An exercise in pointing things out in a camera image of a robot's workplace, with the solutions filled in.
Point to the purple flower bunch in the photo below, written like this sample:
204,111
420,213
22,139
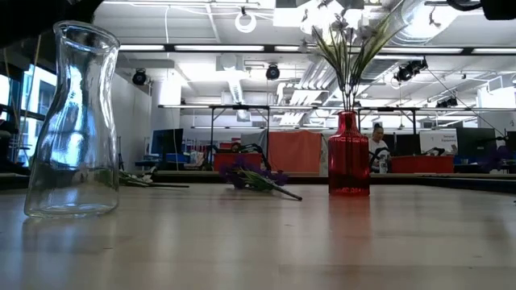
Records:
250,177

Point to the red glass vase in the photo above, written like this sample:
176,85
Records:
348,161

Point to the green stem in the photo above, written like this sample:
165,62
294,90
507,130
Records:
135,179

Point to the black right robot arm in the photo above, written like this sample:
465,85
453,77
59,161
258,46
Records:
500,8

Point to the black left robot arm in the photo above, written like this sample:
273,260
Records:
48,10

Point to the black background robot arm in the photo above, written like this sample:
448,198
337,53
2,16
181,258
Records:
258,150

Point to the clear glass vase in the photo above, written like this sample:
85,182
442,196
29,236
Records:
72,201

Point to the grey cloth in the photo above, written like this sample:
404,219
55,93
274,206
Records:
256,139

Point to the person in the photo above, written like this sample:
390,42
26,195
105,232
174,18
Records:
378,147
235,147

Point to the orange cloth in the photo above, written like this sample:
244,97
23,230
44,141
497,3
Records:
294,153

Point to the red bin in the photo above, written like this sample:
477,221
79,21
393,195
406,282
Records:
423,165
221,158

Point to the black ceiling spotlight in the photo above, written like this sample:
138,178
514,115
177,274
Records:
272,72
447,102
139,77
405,73

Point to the blue box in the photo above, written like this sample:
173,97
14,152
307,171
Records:
177,158

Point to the black monitor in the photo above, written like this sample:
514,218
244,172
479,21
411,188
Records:
475,143
167,141
407,145

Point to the ceiling light strip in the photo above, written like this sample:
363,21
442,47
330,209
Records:
141,47
435,50
493,50
219,48

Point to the white flower bunch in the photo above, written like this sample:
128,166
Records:
350,76

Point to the white sign board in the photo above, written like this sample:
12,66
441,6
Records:
437,141

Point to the dark purple object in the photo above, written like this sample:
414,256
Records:
498,159

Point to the black gantry frame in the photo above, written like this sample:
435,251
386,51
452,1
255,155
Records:
403,108
242,107

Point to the white ceiling duct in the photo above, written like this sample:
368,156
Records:
235,88

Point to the black aluminium table frame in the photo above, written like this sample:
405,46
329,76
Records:
443,184

